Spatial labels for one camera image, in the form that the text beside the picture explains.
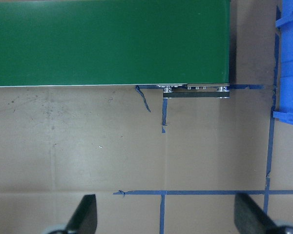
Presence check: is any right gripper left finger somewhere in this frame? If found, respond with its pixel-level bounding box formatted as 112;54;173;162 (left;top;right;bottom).
64;194;97;234

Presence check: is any right blue bin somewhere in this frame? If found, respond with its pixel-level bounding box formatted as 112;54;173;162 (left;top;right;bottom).
273;0;293;125

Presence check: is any green conveyor belt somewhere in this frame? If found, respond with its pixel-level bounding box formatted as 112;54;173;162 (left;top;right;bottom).
0;0;230;98

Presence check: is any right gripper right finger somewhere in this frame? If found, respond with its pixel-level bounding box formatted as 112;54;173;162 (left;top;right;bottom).
234;193;283;234

